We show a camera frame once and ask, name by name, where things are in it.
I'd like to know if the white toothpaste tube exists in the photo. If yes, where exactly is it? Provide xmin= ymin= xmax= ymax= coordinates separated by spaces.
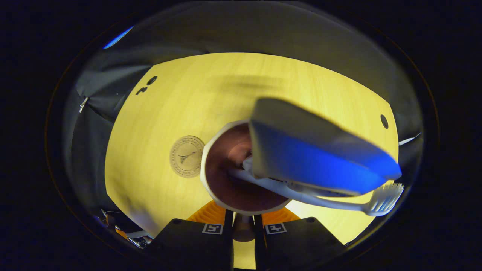
xmin=249 ymin=97 xmax=403 ymax=197

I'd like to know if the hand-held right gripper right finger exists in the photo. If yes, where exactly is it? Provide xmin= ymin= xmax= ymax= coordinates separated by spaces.
xmin=254 ymin=207 xmax=348 ymax=270

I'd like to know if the wooden desktop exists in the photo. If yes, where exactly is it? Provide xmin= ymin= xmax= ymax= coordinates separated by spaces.
xmin=105 ymin=52 xmax=400 ymax=269

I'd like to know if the beige cup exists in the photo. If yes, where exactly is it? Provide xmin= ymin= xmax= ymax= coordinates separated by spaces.
xmin=200 ymin=120 xmax=293 ymax=242

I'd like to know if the light blue toothbrush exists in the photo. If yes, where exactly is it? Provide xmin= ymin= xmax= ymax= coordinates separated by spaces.
xmin=228 ymin=167 xmax=404 ymax=217

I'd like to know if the round wooden coaster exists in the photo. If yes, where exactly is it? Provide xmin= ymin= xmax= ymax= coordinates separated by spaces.
xmin=169 ymin=135 xmax=206 ymax=178

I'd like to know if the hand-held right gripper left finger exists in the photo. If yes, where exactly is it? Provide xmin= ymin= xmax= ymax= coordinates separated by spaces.
xmin=145 ymin=199 xmax=234 ymax=270

